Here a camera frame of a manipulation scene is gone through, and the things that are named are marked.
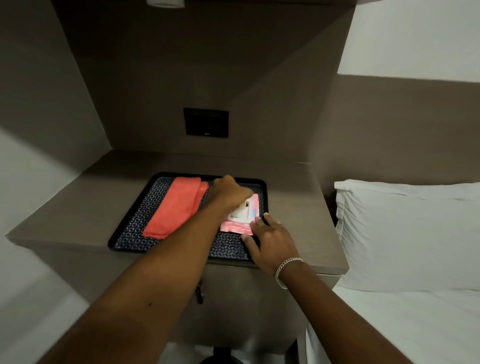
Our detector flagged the person's left hand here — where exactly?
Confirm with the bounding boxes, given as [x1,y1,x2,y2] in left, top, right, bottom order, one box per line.
[208,175,254,213]

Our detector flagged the person's right hand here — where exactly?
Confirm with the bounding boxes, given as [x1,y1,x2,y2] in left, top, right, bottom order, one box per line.
[241,212,303,277]

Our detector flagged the pink wet wipes packet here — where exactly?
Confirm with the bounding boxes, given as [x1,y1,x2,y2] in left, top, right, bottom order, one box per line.
[220,193,260,236]

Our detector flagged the person's right forearm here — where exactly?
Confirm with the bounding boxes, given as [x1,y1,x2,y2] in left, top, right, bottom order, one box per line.
[279,259,414,364]

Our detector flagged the person's left forearm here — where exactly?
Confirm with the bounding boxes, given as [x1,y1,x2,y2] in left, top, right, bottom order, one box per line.
[37,204,230,364]

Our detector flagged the orange folded cloth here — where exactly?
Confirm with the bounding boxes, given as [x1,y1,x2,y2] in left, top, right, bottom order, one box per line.
[142,176,210,240]

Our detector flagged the black patterned tray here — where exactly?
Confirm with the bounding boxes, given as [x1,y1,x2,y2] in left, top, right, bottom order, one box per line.
[107,172,268,265]

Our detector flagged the black round object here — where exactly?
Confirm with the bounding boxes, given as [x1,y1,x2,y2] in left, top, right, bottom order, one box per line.
[199,347,244,364]

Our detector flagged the white pillow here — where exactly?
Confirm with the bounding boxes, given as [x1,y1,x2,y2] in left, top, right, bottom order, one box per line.
[333,179,480,293]

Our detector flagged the brown bedside table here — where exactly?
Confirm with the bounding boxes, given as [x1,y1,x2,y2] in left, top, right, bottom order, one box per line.
[5,149,350,364]

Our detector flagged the brown headboard panel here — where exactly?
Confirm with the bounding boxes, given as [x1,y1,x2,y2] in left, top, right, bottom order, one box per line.
[310,74,480,211]

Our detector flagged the white bed sheet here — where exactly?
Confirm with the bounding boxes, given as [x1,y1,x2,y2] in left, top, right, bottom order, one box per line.
[305,284,480,364]

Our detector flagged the silver chain bracelet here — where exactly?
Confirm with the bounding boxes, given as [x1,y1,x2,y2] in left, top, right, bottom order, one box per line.
[275,257,304,290]

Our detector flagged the black wall switch panel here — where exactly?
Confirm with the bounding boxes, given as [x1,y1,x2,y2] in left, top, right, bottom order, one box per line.
[183,107,230,139]

